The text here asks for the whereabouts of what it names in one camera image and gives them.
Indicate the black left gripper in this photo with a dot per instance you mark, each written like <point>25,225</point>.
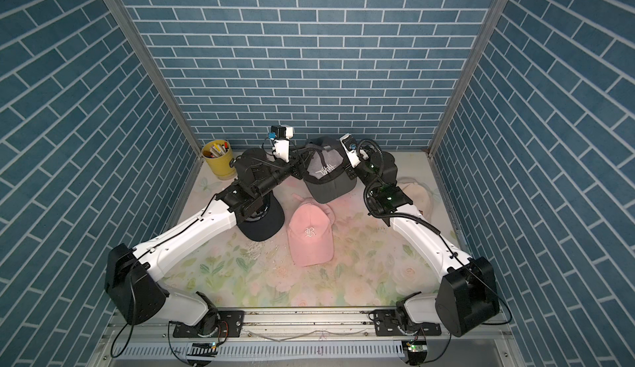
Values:
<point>294,165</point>

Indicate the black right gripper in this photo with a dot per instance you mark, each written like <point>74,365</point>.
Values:
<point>351,173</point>

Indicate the black cap with mesh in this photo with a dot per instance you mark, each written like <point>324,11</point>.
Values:
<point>328,174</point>

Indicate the beige baseball cap with text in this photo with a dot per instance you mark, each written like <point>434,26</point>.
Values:
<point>421,196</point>

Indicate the pink baseball cap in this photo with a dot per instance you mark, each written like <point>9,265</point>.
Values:
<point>310,233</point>

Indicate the black baseball cap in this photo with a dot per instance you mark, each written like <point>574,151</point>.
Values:
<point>264,223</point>

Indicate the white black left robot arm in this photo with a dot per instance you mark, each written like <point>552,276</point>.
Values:
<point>134,274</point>

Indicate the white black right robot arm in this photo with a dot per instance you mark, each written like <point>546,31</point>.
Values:
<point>467,295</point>

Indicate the yellow pen holder cup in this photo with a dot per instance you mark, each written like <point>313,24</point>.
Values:
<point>219,156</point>

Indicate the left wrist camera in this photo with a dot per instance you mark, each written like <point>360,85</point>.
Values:
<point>280,137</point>

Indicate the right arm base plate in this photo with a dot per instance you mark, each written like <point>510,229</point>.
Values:
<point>394,322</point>

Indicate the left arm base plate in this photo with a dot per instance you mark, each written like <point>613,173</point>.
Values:
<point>208,323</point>

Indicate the aluminium front rail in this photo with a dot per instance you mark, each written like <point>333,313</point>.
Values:
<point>313,336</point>

